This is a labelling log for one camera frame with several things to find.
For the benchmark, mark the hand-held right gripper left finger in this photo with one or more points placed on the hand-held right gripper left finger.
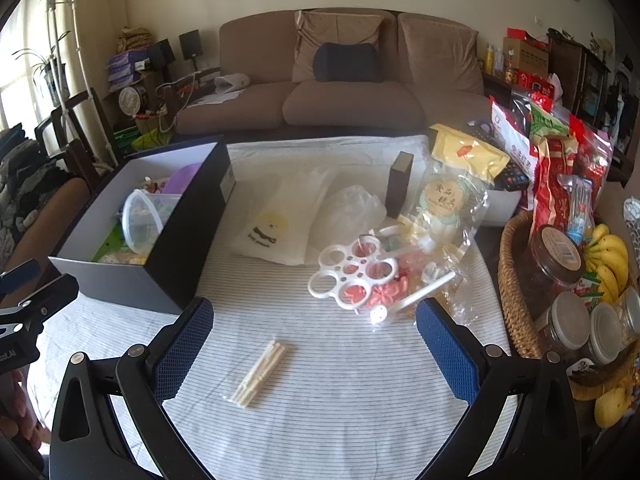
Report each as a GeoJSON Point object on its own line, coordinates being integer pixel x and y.
{"type": "Point", "coordinates": [182, 350]}

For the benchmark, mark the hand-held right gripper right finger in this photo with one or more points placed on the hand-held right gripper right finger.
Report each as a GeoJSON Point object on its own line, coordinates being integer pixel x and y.
{"type": "Point", "coordinates": [447, 355]}

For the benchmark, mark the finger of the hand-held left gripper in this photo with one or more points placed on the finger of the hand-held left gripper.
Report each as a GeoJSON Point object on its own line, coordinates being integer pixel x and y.
{"type": "Point", "coordinates": [50, 295]}
{"type": "Point", "coordinates": [20, 275]}

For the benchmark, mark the white plastic scoop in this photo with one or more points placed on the white plastic scoop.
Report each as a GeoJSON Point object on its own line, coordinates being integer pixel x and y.
{"type": "Point", "coordinates": [425, 292]}

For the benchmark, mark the wooden sticks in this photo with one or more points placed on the wooden sticks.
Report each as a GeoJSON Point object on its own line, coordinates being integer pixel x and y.
{"type": "Point", "coordinates": [260, 375]}

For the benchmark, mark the pink flower molds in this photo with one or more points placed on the pink flower molds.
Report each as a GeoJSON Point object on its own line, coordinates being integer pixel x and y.
{"type": "Point", "coordinates": [392, 290]}

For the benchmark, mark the black storage box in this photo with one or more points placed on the black storage box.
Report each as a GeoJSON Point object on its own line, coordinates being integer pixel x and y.
{"type": "Point", "coordinates": [165, 260]}

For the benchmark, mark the person's left hand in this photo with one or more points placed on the person's left hand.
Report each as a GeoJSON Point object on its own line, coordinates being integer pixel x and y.
{"type": "Point", "coordinates": [20, 410]}

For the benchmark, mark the wicker basket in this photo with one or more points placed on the wicker basket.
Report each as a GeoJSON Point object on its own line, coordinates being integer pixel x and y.
{"type": "Point", "coordinates": [515, 285]}

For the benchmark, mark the clear round plastic container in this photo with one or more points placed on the clear round plastic container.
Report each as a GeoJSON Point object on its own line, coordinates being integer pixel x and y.
{"type": "Point", "coordinates": [145, 225]}

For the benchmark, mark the jar with metal lid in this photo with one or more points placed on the jar with metal lid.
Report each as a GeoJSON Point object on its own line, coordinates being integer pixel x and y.
{"type": "Point", "coordinates": [605, 332]}
{"type": "Point", "coordinates": [631, 315]}
{"type": "Point", "coordinates": [567, 317]}

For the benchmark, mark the jar with brown lid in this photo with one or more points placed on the jar with brown lid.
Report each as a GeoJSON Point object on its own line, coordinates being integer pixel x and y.
{"type": "Point", "coordinates": [552, 260]}

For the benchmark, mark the clear packet with green label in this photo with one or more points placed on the clear packet with green label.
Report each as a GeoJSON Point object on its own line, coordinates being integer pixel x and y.
{"type": "Point", "coordinates": [445, 205]}

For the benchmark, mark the dark wooden chair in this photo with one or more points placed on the dark wooden chair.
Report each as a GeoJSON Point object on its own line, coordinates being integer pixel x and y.
{"type": "Point", "coordinates": [75, 125]}

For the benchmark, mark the white bag with dog print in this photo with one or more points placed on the white bag with dog print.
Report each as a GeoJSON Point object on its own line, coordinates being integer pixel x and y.
{"type": "Point", "coordinates": [280, 220]}

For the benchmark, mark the clear plastic bag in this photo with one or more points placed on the clear plastic bag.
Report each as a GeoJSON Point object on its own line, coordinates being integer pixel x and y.
{"type": "Point", "coordinates": [350, 215]}

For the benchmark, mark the yellow fruit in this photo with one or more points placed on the yellow fruit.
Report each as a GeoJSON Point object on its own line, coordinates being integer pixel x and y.
{"type": "Point", "coordinates": [610, 407]}

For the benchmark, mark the small brown box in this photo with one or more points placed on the small brown box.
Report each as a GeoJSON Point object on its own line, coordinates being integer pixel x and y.
{"type": "Point", "coordinates": [400, 185]}

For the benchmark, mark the bunch of bananas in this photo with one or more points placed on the bunch of bananas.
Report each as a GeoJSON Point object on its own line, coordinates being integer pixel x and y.
{"type": "Point", "coordinates": [607, 260]}

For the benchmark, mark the black remote control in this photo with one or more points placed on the black remote control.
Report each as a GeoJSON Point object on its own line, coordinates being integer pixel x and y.
{"type": "Point", "coordinates": [512, 177]}

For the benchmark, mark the clear bag of small sticks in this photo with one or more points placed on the clear bag of small sticks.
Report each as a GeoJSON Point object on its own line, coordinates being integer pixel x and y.
{"type": "Point", "coordinates": [577, 210]}

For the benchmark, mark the yellow packet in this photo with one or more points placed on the yellow packet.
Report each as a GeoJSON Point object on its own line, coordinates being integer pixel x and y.
{"type": "Point", "coordinates": [470, 155]}

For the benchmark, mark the potted plant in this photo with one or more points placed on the potted plant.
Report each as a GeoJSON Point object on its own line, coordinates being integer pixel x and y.
{"type": "Point", "coordinates": [47, 70]}

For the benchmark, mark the round tin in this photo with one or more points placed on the round tin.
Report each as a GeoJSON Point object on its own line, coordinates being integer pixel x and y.
{"type": "Point", "coordinates": [132, 101]}

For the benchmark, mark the stack of purple boxes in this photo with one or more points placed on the stack of purple boxes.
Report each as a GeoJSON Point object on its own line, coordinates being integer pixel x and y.
{"type": "Point", "coordinates": [127, 67]}

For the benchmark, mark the red and clear snack bag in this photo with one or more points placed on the red and clear snack bag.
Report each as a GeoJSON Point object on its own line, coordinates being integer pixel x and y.
{"type": "Point", "coordinates": [592, 160]}

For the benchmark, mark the white floor stand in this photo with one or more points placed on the white floor stand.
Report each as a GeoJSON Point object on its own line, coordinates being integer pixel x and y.
{"type": "Point", "coordinates": [62, 35]}

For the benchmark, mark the green and red snack bag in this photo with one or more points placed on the green and red snack bag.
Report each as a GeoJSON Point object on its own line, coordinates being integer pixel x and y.
{"type": "Point", "coordinates": [547, 122]}

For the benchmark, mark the black speaker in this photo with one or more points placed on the black speaker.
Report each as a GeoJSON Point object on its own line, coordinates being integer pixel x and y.
{"type": "Point", "coordinates": [162, 55]}
{"type": "Point", "coordinates": [190, 44]}

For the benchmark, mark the brown sofa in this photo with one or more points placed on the brown sofa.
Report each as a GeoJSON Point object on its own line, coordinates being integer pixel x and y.
{"type": "Point", "coordinates": [350, 105]}

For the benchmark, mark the white cloth on sofa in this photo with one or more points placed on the white cloth on sofa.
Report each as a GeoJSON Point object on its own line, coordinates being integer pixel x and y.
{"type": "Point", "coordinates": [232, 82]}

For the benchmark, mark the brown sofa cushion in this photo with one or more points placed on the brown sofa cushion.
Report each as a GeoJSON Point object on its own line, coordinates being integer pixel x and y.
{"type": "Point", "coordinates": [340, 30]}
{"type": "Point", "coordinates": [440, 55]}

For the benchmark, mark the dark blue lumbar pillow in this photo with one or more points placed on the dark blue lumbar pillow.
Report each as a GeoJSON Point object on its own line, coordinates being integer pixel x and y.
{"type": "Point", "coordinates": [347, 62]}

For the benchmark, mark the cardboard box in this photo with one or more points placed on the cardboard box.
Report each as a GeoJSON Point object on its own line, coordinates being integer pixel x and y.
{"type": "Point", "coordinates": [525, 55]}

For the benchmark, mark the dark wooden cabinet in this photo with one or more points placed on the dark wooden cabinet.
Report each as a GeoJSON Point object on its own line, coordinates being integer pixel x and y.
{"type": "Point", "coordinates": [570, 70]}

